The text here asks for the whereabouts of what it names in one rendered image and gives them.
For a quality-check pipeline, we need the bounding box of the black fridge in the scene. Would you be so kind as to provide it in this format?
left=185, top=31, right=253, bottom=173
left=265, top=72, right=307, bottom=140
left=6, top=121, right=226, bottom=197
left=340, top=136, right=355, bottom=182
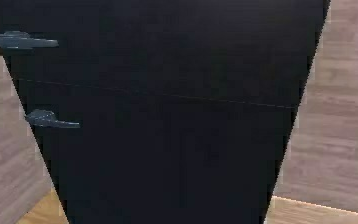
left=0, top=0, right=332, bottom=224

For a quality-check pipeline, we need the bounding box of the grey fridge handle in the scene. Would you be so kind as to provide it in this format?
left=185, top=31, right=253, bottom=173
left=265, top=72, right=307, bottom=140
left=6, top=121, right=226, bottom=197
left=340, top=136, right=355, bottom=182
left=25, top=108, right=81, bottom=130
left=0, top=30, right=60, bottom=51

